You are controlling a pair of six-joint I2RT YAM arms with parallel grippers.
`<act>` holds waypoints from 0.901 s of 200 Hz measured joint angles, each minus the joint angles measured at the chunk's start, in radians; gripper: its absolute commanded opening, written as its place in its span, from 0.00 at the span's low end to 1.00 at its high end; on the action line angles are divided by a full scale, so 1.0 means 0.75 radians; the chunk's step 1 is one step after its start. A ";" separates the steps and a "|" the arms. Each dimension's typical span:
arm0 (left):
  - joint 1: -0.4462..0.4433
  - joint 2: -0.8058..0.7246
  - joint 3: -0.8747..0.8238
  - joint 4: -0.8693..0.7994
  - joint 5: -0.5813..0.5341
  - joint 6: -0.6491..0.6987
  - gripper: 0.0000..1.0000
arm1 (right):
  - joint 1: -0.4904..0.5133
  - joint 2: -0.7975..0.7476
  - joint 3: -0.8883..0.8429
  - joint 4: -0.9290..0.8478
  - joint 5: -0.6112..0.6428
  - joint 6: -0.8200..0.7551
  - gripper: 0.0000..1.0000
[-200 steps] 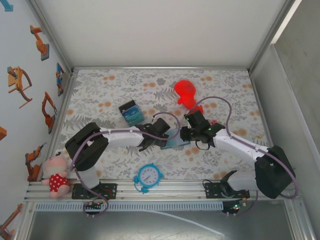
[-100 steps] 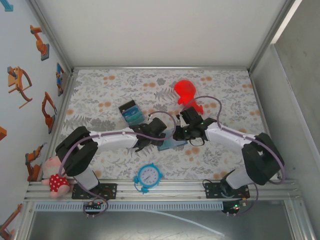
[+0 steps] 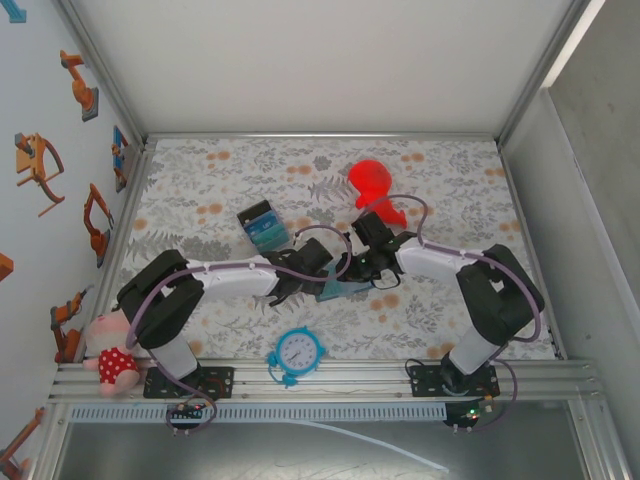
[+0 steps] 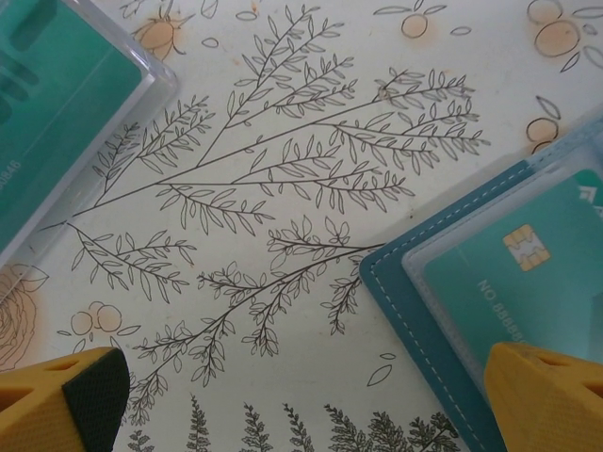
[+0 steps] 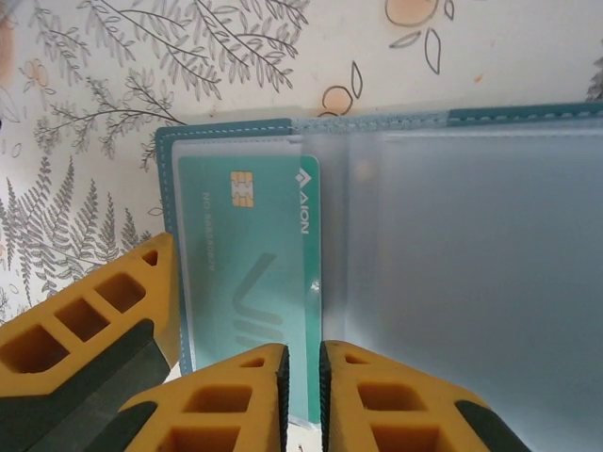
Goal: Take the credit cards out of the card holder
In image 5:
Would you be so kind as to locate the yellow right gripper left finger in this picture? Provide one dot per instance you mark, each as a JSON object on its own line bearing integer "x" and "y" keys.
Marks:
{"x": 212, "y": 414}

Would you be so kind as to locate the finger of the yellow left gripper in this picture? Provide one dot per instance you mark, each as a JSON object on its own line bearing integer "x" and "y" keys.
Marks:
{"x": 94, "y": 306}

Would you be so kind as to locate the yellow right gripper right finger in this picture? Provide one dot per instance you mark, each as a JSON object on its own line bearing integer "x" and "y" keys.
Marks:
{"x": 400, "y": 414}

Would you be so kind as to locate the teal AION credit card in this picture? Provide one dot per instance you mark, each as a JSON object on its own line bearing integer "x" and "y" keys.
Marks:
{"x": 245, "y": 263}

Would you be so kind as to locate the blue card holder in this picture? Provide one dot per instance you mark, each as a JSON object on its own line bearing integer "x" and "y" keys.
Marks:
{"x": 471, "y": 235}

